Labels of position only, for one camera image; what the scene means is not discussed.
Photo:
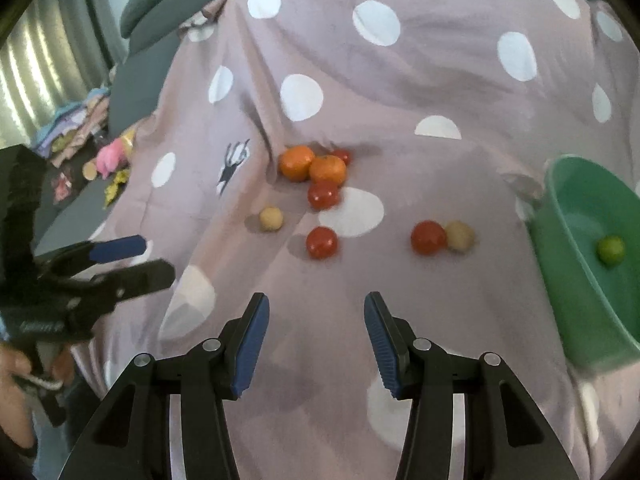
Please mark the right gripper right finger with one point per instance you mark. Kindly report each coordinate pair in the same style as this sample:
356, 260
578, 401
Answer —
506, 435

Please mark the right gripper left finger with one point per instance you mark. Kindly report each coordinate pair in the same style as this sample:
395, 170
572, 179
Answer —
128, 435

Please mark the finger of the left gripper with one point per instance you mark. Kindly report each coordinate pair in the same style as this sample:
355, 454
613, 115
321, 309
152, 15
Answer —
90, 299
117, 248

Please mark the person's left hand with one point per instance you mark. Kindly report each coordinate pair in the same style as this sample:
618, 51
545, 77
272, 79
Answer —
16, 414

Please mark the yellow toy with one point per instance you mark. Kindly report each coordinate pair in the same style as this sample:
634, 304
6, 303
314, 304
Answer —
117, 185

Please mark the pink plush toy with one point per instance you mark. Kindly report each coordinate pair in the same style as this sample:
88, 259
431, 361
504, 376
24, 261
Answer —
109, 160

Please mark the stack of folded clothes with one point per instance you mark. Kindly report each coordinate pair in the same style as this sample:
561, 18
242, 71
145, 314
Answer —
73, 126

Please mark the beige round fruit right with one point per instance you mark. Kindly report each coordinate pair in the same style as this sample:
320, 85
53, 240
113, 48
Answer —
461, 237

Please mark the beige round fruit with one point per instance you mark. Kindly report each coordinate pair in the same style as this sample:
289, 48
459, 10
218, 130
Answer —
271, 219
461, 237

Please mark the beige round fruit left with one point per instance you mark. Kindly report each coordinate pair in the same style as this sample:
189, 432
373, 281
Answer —
271, 219

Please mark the green lime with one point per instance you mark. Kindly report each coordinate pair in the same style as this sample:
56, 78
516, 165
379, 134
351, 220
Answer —
611, 250

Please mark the green plastic bowl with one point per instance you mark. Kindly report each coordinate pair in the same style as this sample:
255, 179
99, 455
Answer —
596, 308

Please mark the orange tangerine left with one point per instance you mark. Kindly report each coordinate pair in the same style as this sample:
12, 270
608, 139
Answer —
294, 163

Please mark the orange tangerine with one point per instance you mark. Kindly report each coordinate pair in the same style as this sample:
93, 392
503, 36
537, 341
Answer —
294, 163
328, 168

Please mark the grey sofa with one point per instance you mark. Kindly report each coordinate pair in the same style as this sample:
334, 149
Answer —
152, 28

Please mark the orange tangerine right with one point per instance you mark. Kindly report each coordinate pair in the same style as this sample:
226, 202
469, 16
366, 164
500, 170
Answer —
328, 168

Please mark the small red tomato back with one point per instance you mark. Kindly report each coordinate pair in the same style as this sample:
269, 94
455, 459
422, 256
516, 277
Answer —
342, 154

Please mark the pink polka dot blanket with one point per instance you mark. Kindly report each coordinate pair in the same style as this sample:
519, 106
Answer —
316, 150

